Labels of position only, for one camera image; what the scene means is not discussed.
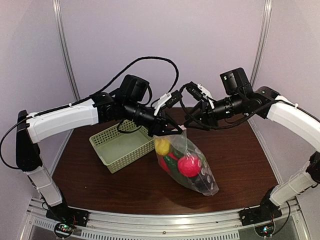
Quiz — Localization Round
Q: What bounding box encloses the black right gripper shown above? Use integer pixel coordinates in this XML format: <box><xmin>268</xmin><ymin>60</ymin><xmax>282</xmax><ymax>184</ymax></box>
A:
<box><xmin>183</xmin><ymin>92</ymin><xmax>245</xmax><ymax>131</ymax></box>

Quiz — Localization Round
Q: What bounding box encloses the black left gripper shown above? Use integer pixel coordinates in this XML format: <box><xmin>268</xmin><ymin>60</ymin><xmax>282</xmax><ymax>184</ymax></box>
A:
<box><xmin>123</xmin><ymin>98</ymin><xmax>183</xmax><ymax>137</ymax></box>

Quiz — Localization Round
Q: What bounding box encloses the yellow toy corn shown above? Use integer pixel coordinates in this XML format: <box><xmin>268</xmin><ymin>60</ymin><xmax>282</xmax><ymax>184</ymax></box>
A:
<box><xmin>154</xmin><ymin>138</ymin><xmax>171</xmax><ymax>156</ymax></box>

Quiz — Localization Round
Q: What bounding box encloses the clear zip top bag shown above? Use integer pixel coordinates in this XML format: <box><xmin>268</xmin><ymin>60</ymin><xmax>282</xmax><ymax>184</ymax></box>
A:
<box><xmin>153</xmin><ymin>125</ymin><xmax>219</xmax><ymax>197</ymax></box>

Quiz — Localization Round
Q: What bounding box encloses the red toy strawberry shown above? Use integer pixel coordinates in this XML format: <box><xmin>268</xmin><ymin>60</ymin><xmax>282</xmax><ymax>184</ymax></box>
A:
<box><xmin>159</xmin><ymin>157</ymin><xmax>170</xmax><ymax>173</ymax></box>

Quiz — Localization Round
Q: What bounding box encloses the green toy cucumber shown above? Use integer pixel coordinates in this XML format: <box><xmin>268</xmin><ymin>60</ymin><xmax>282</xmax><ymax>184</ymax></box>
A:
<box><xmin>163</xmin><ymin>155</ymin><xmax>183</xmax><ymax>178</ymax></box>

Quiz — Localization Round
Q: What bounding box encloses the red toy apple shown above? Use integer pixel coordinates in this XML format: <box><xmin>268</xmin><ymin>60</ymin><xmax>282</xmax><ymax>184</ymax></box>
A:
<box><xmin>177</xmin><ymin>155</ymin><xmax>202</xmax><ymax>178</ymax></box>

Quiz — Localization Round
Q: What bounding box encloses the purple toy eggplant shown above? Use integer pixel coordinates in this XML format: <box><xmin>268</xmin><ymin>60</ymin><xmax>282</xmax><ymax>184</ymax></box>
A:
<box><xmin>192</xmin><ymin>174</ymin><xmax>219</xmax><ymax>197</ymax></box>

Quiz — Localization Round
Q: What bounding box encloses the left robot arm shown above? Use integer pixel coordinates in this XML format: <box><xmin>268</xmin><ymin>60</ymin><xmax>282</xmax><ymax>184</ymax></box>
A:
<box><xmin>15</xmin><ymin>74</ymin><xmax>182</xmax><ymax>222</ymax></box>

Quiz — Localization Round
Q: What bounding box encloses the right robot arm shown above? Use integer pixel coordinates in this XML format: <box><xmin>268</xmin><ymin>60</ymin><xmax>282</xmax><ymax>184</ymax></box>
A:
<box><xmin>181</xmin><ymin>67</ymin><xmax>320</xmax><ymax>221</ymax></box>

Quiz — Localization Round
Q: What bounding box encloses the green plastic basket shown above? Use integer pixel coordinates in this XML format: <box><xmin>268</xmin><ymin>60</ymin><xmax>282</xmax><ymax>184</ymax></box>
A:
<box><xmin>89</xmin><ymin>120</ymin><xmax>155</xmax><ymax>174</ymax></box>

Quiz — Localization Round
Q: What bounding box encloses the right circuit board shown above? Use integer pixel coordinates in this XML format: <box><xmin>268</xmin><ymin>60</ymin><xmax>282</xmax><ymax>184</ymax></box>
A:
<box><xmin>254</xmin><ymin>223</ymin><xmax>275</xmax><ymax>238</ymax></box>

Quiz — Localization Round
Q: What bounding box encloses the circuit board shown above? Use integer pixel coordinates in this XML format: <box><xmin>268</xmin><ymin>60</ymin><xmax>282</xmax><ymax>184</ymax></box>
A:
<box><xmin>53</xmin><ymin>222</ymin><xmax>76</xmax><ymax>239</ymax></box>
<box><xmin>254</xmin><ymin>223</ymin><xmax>275</xmax><ymax>238</ymax></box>

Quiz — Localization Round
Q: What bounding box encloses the left circuit board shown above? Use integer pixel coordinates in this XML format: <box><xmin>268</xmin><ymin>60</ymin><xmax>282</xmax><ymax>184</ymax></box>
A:
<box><xmin>53</xmin><ymin>222</ymin><xmax>76</xmax><ymax>239</ymax></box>

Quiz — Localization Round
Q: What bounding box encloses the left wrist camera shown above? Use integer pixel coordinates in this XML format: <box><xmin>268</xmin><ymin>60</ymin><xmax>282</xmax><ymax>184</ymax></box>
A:
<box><xmin>153</xmin><ymin>90</ymin><xmax>181</xmax><ymax>116</ymax></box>

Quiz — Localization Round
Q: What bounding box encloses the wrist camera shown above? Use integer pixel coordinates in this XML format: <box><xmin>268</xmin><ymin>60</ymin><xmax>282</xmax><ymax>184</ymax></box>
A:
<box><xmin>186</xmin><ymin>81</ymin><xmax>215</xmax><ymax>109</ymax></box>
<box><xmin>153</xmin><ymin>90</ymin><xmax>181</xmax><ymax>116</ymax></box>

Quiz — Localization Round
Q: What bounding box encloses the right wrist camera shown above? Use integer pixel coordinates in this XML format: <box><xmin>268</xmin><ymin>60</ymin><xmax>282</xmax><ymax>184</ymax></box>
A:
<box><xmin>186</xmin><ymin>81</ymin><xmax>215</xmax><ymax>109</ymax></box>

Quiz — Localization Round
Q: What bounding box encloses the black right camera cable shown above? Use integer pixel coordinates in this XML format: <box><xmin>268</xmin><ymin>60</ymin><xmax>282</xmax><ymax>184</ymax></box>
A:
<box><xmin>178</xmin><ymin>82</ymin><xmax>276</xmax><ymax>131</ymax></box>

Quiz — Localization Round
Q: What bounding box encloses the black camera cable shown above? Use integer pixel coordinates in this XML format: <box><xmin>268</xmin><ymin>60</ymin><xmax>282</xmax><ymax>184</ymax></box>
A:
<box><xmin>178</xmin><ymin>82</ymin><xmax>276</xmax><ymax>131</ymax></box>
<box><xmin>0</xmin><ymin>56</ymin><xmax>180</xmax><ymax>170</ymax></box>

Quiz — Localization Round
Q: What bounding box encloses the black left camera cable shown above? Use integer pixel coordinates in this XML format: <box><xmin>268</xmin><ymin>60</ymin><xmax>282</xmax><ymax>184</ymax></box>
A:
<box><xmin>0</xmin><ymin>56</ymin><xmax>180</xmax><ymax>170</ymax></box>

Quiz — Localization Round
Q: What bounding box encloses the aluminium front frame rail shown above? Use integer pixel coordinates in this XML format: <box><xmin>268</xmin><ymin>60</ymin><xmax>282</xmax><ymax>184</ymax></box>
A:
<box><xmin>24</xmin><ymin>197</ymin><xmax>305</xmax><ymax>240</ymax></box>

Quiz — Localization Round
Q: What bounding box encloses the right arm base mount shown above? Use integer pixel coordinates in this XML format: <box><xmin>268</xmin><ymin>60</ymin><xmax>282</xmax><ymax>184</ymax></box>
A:
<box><xmin>238</xmin><ymin>204</ymin><xmax>282</xmax><ymax>226</ymax></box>

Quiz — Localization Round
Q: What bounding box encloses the right aluminium corner post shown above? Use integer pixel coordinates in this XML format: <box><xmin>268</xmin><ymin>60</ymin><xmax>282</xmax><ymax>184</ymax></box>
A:
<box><xmin>250</xmin><ymin>0</ymin><xmax>273</xmax><ymax>86</ymax></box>

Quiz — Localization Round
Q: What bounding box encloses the aluminium corner post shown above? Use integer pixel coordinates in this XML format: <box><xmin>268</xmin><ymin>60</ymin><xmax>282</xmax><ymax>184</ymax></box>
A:
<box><xmin>250</xmin><ymin>0</ymin><xmax>273</xmax><ymax>86</ymax></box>
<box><xmin>52</xmin><ymin>0</ymin><xmax>81</xmax><ymax>101</ymax></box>

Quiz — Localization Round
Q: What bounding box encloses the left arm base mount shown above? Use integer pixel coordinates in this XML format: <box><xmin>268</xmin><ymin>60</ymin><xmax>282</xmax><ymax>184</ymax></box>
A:
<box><xmin>45</xmin><ymin>204</ymin><xmax>89</xmax><ymax>227</ymax></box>

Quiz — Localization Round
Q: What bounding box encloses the left aluminium corner post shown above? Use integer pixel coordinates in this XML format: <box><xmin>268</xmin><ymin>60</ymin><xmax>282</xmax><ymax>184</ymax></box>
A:
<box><xmin>52</xmin><ymin>0</ymin><xmax>81</xmax><ymax>101</ymax></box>

